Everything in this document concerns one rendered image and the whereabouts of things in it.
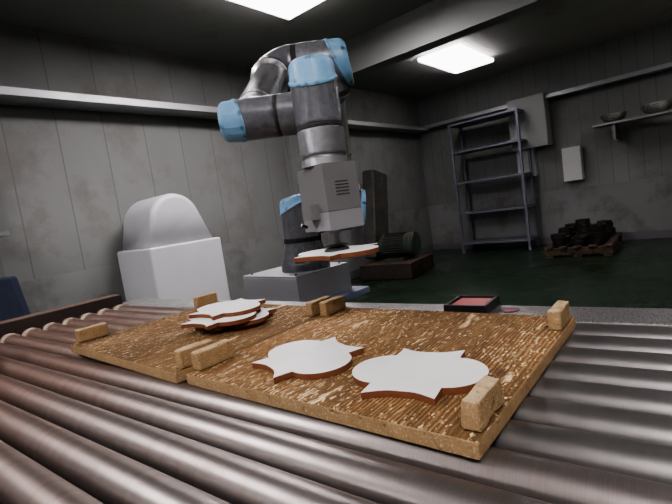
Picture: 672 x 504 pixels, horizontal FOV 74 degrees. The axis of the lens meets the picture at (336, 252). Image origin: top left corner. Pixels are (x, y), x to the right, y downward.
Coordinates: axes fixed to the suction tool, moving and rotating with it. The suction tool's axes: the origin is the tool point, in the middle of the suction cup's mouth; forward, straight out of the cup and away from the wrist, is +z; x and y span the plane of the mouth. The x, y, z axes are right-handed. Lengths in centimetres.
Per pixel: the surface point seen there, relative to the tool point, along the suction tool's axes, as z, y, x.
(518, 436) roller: 13.3, 38.2, -7.9
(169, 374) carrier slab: 11.6, -2.8, -28.4
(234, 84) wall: -174, -465, 169
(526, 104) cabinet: -130, -393, 633
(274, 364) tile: 10.4, 10.3, -17.8
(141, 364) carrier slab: 11.3, -11.0, -30.9
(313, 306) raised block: 9.3, -10.0, -0.8
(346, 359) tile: 10.4, 16.7, -11.0
